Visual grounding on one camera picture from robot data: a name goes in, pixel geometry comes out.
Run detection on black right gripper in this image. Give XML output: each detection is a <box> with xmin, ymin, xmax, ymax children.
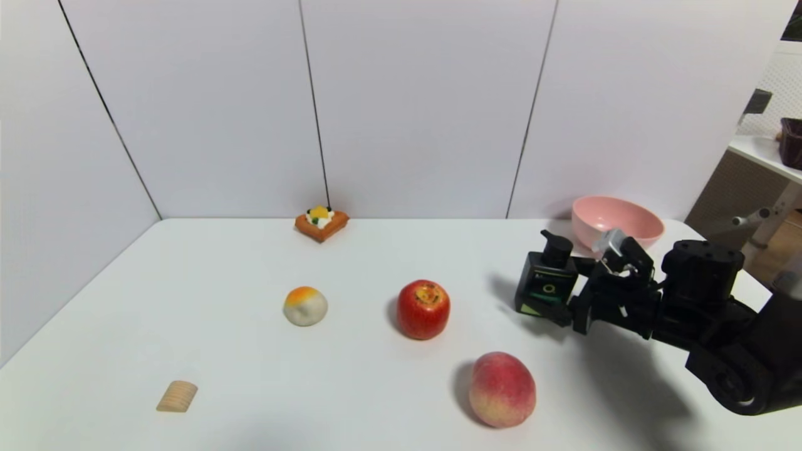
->
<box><xmin>532</xmin><ymin>255</ymin><xmax>662</xmax><ymax>340</ymax></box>

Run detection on black pump bottle green label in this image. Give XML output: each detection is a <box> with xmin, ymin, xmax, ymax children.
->
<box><xmin>514</xmin><ymin>230</ymin><xmax>580</xmax><ymax>321</ymax></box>

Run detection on pink plastic bowl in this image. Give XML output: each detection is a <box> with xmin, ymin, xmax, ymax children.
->
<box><xmin>571</xmin><ymin>196</ymin><xmax>665</xmax><ymax>252</ymax></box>

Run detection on pink yellow peach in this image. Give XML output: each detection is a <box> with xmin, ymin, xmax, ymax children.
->
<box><xmin>469</xmin><ymin>351</ymin><xmax>537</xmax><ymax>428</ymax></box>

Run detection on red apple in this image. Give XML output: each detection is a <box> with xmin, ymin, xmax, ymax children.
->
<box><xmin>396</xmin><ymin>279</ymin><xmax>451</xmax><ymax>340</ymax></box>

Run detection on white table leg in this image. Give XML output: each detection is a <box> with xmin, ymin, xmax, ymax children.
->
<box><xmin>744</xmin><ymin>182</ymin><xmax>802</xmax><ymax>252</ymax></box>

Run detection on white side table top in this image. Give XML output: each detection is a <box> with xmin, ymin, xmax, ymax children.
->
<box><xmin>728</xmin><ymin>135</ymin><xmax>802</xmax><ymax>185</ymax></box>

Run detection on toy waffle with fruit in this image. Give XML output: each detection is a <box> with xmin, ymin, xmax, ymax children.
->
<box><xmin>295</xmin><ymin>206</ymin><xmax>350</xmax><ymax>244</ymax></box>

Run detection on dark container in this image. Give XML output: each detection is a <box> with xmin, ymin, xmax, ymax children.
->
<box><xmin>779</xmin><ymin>117</ymin><xmax>802</xmax><ymax>171</ymax></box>

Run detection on small black box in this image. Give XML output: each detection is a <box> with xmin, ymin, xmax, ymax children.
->
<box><xmin>742</xmin><ymin>89</ymin><xmax>773</xmax><ymax>115</ymax></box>

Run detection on white bun orange top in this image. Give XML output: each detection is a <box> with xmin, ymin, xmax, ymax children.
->
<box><xmin>283</xmin><ymin>286</ymin><xmax>328</xmax><ymax>327</ymax></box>

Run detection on white pegboard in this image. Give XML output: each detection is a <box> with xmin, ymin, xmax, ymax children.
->
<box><xmin>736</xmin><ymin>41</ymin><xmax>802</xmax><ymax>140</ymax></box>

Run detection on beige ridged biscuit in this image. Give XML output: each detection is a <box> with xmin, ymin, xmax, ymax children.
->
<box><xmin>156</xmin><ymin>380</ymin><xmax>199</xmax><ymax>413</ymax></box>

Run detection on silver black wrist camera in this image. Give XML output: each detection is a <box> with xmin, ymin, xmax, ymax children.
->
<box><xmin>592</xmin><ymin>228</ymin><xmax>656</xmax><ymax>277</ymax></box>

